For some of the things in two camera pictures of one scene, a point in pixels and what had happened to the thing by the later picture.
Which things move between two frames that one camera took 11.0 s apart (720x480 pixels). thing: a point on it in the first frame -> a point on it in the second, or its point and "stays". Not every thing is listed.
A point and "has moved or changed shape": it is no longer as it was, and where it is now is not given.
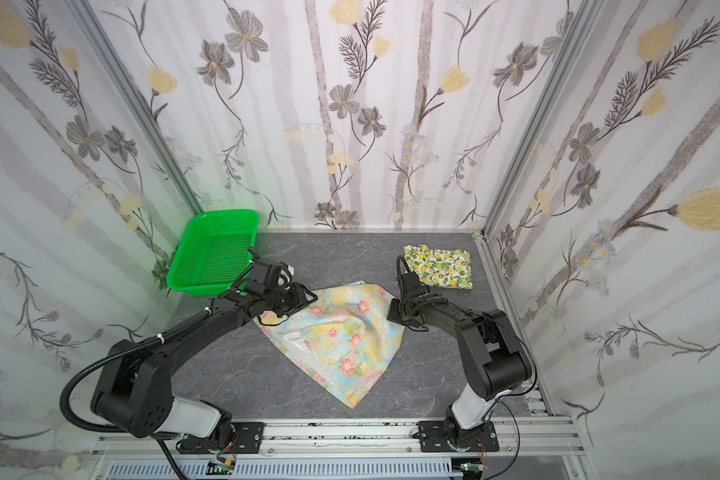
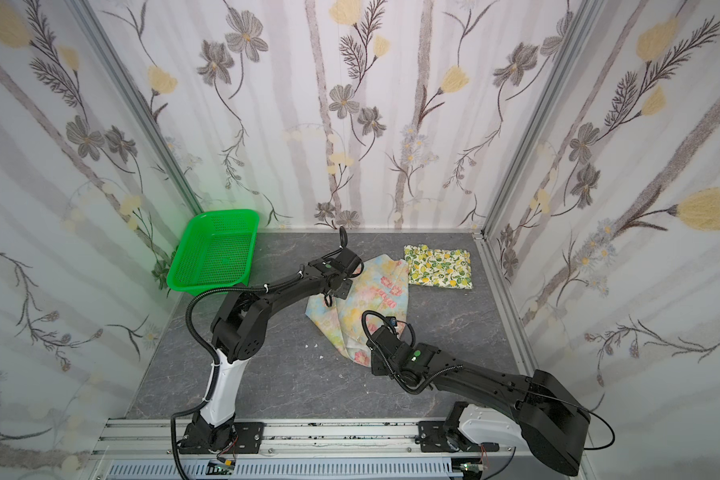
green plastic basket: [214, 253] stays
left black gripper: [291, 294] -> [341, 284]
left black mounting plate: [249, 437] stays
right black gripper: [405, 308] -> [378, 351]
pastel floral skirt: [345, 337] has moved or changed shape
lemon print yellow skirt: [439, 267] stays
